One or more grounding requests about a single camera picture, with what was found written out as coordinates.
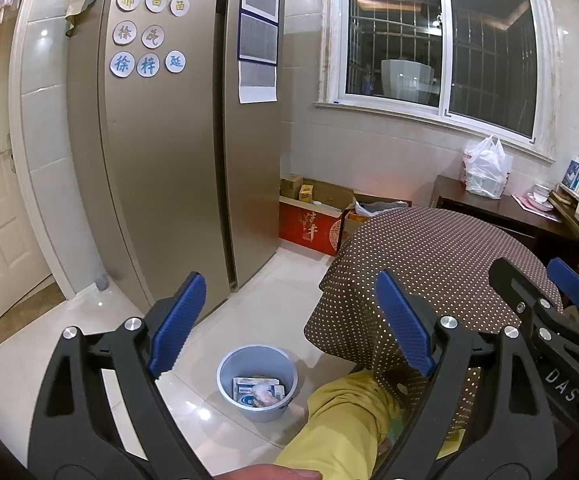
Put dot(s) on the red gift box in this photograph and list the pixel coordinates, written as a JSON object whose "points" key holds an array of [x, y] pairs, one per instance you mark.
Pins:
{"points": [[309, 227]]}

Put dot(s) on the white and blue carton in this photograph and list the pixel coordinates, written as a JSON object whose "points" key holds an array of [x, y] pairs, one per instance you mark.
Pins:
{"points": [[244, 387]]}

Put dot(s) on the person's left hand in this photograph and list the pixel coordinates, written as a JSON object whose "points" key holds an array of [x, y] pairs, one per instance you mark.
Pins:
{"points": [[269, 473]]}

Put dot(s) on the group of round character magnets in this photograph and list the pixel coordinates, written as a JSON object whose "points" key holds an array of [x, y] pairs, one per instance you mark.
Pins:
{"points": [[122, 64]]}

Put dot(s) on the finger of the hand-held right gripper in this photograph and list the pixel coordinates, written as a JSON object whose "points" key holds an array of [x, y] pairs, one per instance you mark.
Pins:
{"points": [[507, 275], [569, 280]]}

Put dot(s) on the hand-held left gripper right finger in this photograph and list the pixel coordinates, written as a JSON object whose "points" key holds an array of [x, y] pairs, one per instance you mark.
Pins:
{"points": [[404, 320]]}

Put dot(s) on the dark wooden side table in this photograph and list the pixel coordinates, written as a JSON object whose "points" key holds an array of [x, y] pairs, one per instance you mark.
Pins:
{"points": [[494, 210]]}

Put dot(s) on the clear bag with orange contents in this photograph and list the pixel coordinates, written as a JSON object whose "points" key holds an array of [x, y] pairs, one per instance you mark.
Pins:
{"points": [[264, 397]]}

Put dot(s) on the unframed white printed sheet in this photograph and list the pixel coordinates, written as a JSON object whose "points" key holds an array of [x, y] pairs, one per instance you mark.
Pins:
{"points": [[257, 82]]}

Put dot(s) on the light blue trash bin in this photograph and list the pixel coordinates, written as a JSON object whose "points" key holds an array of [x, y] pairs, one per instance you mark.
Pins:
{"points": [[234, 360]]}

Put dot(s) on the cardboard box with plastic liner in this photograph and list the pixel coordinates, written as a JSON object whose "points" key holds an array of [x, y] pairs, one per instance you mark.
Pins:
{"points": [[374, 207]]}

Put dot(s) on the round polka dot table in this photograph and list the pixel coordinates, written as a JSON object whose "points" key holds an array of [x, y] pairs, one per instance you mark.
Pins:
{"points": [[419, 250]]}

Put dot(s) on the open brown cardboard box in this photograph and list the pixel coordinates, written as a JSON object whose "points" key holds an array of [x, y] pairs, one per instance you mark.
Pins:
{"points": [[329, 192]]}

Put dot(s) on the sliding window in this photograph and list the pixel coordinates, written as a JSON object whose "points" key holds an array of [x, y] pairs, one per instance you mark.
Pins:
{"points": [[439, 50]]}

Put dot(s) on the small yellow box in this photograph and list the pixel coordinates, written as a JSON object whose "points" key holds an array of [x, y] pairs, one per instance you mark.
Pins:
{"points": [[307, 194]]}

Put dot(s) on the white ceramic bowl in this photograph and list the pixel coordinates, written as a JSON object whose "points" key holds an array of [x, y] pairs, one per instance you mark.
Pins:
{"points": [[539, 197]]}

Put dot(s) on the gold double-door refrigerator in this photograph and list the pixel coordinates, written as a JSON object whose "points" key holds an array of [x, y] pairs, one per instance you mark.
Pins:
{"points": [[169, 160]]}

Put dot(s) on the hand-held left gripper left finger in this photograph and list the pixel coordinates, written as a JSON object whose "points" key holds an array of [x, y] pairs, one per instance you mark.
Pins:
{"points": [[179, 325]]}

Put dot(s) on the person's yellow pants leg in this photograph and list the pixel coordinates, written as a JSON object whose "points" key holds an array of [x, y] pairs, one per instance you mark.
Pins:
{"points": [[349, 410]]}

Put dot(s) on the white plastic bag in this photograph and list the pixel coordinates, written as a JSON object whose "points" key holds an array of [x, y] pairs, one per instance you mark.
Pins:
{"points": [[487, 170]]}

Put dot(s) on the pink place mat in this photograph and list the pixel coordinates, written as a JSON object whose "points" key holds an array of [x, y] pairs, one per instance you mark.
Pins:
{"points": [[522, 202]]}

